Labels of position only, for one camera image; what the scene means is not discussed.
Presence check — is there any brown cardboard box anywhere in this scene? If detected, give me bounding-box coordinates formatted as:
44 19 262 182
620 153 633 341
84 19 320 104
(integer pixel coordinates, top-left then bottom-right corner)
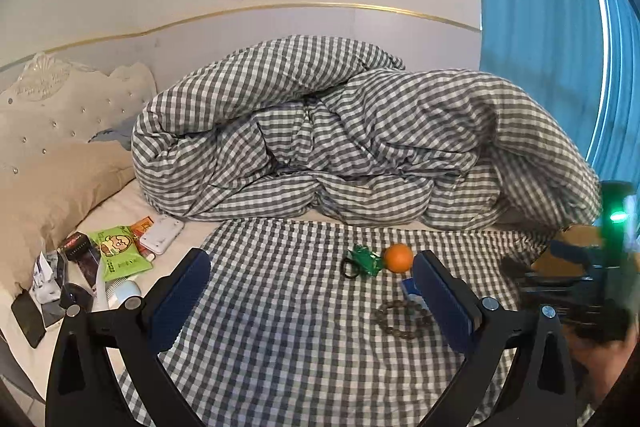
530 224 608 280

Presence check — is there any blue curtain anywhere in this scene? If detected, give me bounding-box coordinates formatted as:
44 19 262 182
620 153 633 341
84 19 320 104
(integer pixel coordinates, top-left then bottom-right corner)
467 0 640 208

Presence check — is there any green snack packet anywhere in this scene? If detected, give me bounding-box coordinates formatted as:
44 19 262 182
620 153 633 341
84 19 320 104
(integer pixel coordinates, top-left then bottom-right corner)
89 226 155 283

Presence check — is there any white bed sheet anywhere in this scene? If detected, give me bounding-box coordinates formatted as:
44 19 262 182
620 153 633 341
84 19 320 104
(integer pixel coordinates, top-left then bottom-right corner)
0 179 236 408

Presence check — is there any black round object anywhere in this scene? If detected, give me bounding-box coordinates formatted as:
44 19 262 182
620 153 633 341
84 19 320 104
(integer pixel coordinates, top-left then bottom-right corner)
59 284 96 313

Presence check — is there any orange fruit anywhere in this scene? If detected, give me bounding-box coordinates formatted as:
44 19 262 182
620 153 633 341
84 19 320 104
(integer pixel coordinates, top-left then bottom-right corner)
383 243 415 274

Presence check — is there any blue grey cloth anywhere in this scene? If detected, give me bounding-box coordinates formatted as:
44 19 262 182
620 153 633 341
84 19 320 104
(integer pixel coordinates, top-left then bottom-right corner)
89 117 137 152

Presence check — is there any grey white checkered duvet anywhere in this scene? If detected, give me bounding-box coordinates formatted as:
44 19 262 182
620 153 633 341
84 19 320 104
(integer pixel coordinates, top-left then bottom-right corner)
131 34 603 233

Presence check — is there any beige pillow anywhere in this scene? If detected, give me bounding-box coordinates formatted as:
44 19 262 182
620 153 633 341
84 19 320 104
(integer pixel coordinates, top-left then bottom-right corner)
0 142 137 298

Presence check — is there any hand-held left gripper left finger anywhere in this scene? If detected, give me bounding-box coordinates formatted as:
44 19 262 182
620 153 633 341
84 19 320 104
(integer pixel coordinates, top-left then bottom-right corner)
45 248 212 427

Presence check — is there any white rectangular device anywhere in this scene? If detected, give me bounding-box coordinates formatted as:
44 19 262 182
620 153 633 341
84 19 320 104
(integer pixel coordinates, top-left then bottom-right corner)
137 215 185 256

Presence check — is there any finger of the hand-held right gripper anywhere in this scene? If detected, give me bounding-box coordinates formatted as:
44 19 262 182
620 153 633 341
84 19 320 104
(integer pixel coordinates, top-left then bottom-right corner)
500 257 603 308
550 239 607 267

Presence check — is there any blue white tissue packet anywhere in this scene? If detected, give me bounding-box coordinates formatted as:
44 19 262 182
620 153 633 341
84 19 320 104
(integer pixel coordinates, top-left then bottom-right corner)
401 277 430 310

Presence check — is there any orange red small packet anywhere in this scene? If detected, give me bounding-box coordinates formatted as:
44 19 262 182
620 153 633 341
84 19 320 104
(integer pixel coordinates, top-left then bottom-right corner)
129 217 156 240

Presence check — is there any white crumpled paper bag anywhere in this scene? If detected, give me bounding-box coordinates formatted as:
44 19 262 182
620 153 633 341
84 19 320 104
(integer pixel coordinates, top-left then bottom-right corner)
31 251 68 308

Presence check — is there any white light blue cylinder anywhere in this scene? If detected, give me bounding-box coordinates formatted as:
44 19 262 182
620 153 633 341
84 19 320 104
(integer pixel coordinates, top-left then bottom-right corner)
105 278 143 310

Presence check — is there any grey white checkered sheet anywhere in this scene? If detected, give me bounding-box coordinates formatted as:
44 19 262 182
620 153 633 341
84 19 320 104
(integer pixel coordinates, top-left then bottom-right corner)
117 217 601 427

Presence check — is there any person's right hand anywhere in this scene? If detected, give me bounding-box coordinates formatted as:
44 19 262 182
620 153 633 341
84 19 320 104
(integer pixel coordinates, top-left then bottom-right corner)
567 332 636 413

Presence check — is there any dark bead bracelet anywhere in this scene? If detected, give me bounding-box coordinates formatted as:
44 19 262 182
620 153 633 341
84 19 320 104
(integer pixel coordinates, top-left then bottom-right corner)
371 300 435 342

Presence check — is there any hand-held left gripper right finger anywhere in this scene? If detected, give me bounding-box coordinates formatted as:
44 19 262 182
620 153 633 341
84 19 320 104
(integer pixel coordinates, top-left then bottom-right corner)
412 251 581 427

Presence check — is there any black red packet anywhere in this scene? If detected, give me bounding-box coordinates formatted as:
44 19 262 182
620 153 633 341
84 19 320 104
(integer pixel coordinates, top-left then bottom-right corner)
59 231 103 288

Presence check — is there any green toy with black ring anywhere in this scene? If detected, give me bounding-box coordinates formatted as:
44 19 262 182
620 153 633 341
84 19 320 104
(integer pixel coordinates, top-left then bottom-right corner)
348 244 385 278

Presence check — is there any beige tufted headboard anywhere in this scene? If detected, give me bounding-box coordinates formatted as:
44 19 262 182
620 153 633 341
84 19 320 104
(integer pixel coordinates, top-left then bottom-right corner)
0 52 158 178

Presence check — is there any black phone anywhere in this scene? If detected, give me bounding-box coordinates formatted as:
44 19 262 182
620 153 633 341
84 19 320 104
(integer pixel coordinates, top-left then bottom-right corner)
11 293 47 349

